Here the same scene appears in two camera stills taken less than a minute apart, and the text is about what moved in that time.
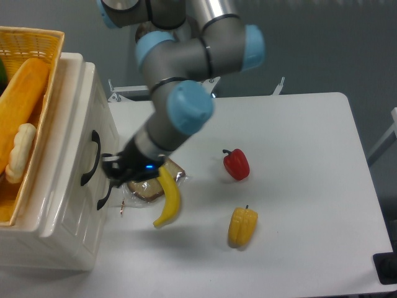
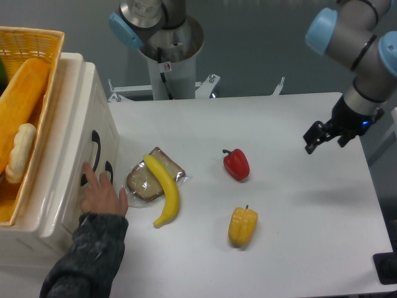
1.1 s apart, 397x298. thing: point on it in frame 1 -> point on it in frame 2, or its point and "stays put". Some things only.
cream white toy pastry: x=20 y=152 stays put
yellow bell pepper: x=242 y=226 stays put
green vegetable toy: x=2 y=78 stays put
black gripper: x=133 y=164 -> x=343 y=119
